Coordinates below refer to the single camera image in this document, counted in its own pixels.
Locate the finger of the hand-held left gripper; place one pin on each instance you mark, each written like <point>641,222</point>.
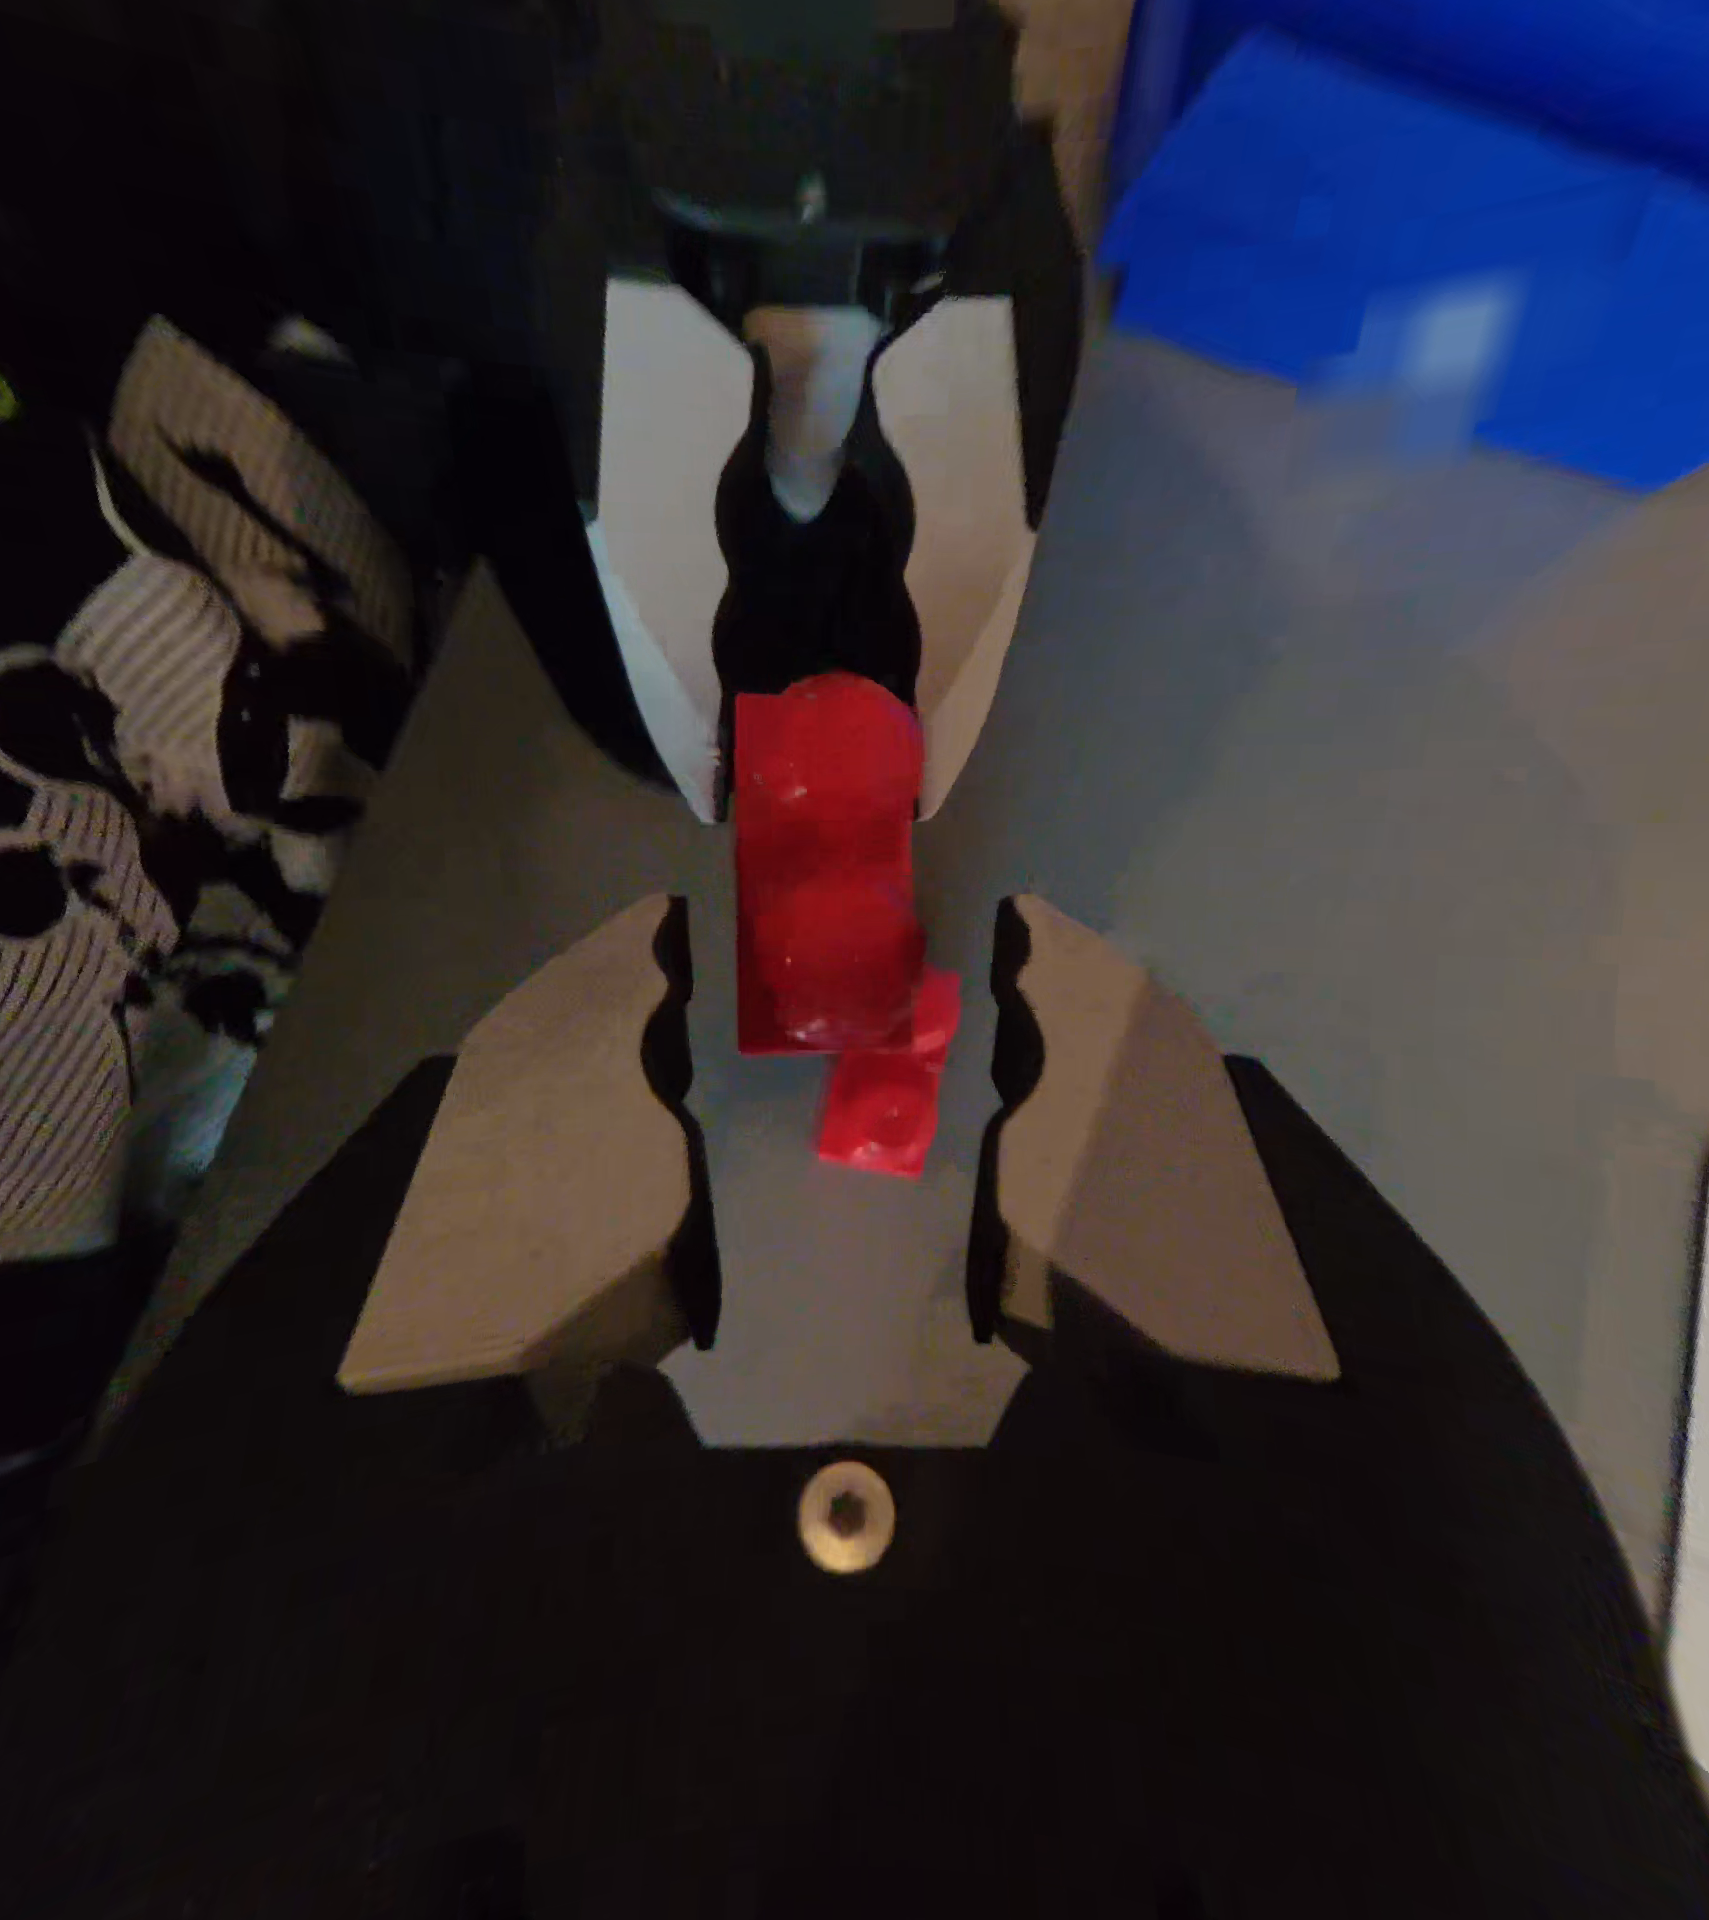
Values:
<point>968,481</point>
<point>661,496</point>

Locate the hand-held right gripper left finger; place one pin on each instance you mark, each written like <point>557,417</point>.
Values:
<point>525,1200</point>

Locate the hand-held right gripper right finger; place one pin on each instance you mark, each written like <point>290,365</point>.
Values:
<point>1168,1200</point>

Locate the red single-stud mega block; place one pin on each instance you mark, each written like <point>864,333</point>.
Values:
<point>878,1117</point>

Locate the red two-stud mega block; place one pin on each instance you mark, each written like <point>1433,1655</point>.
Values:
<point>830,856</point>

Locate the blue bin with white label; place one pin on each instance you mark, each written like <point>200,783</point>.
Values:
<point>1485,241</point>

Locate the person's patterned garment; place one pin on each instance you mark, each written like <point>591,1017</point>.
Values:
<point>104,870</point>

